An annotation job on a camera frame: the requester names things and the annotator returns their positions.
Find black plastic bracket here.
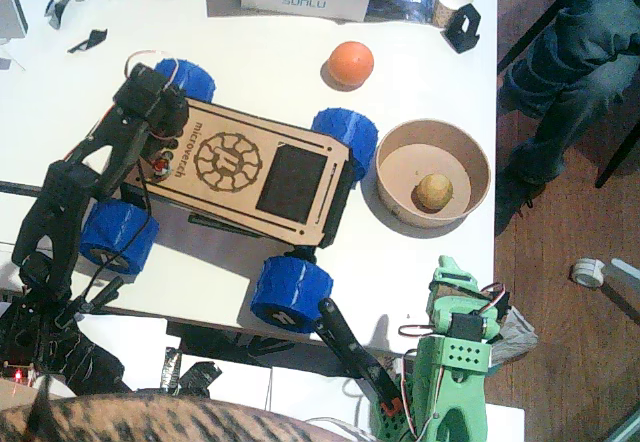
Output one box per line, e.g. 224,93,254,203
67,28,109,55

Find yellowish potato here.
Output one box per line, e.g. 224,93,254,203
411,172,455,213

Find white stick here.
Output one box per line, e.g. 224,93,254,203
602,257,640,284

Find white SUNLU box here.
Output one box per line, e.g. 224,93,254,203
207,0,371,23

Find person in dark jeans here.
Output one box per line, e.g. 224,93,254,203
499,0,640,188

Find black table clamp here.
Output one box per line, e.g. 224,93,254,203
74,276,124,313

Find blue rover wheel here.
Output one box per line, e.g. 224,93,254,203
152,57,217,103
310,107,380,186
248,255,334,336
78,199,160,277

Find shiny blue foil bag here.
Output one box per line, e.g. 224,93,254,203
367,0,436,26

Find white tape roll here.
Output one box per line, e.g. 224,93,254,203
571,257,606,289

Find dark rover display panel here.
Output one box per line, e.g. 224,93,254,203
255,144,329,226

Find black printed holder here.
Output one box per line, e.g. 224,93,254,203
442,4,482,54

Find orange ball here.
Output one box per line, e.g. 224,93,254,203
328,40,375,88

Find white grey box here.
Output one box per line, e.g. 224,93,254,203
0,0,29,46

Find brown striped textile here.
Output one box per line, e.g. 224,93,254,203
0,394,351,442

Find wooden microrover vehicle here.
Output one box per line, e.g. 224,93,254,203
78,56,380,336

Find dark shoe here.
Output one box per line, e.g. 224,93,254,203
494,167,547,237

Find black bar clamp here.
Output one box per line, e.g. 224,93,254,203
312,297,401,413

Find brown paper bowl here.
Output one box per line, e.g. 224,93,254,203
374,119,492,227

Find black chair leg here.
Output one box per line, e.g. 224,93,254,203
497,0,566,74
594,126,640,189

